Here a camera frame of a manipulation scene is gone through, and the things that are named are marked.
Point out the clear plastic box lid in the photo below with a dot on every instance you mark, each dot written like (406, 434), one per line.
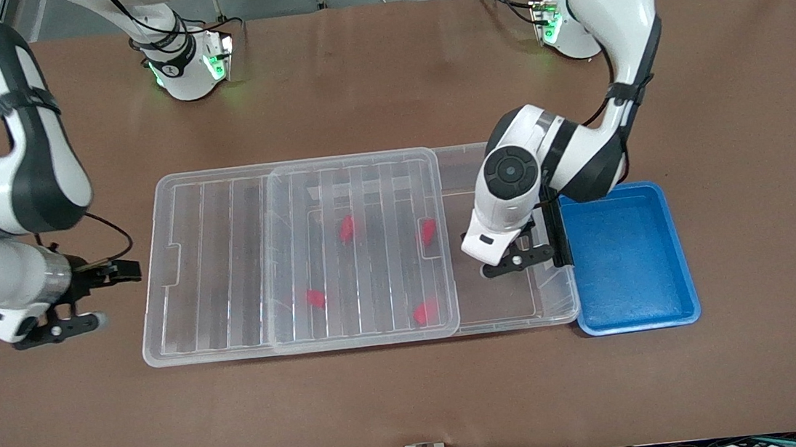
(213, 270)

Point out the clear plastic storage box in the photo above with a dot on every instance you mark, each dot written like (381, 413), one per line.
(500, 301)

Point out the red block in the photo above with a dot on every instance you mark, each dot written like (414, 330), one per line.
(315, 298)
(425, 312)
(347, 228)
(428, 231)

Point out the blue plastic tray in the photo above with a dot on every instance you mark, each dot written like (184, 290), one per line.
(628, 260)

